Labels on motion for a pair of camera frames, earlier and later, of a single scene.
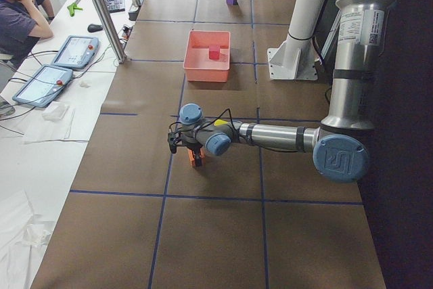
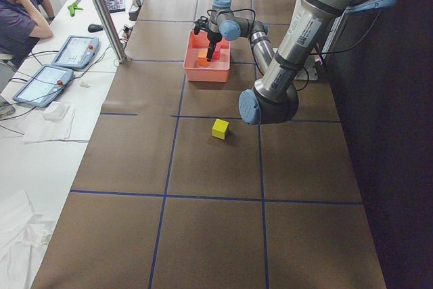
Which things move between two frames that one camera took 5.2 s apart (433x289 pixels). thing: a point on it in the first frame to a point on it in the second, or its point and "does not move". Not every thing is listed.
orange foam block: x=192 y=156 to x=202 y=58
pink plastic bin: x=206 y=55 does not move
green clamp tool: x=72 y=8 does not move
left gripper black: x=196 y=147 to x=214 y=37
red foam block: x=214 y=51 does not move
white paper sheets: x=49 y=124 does not move
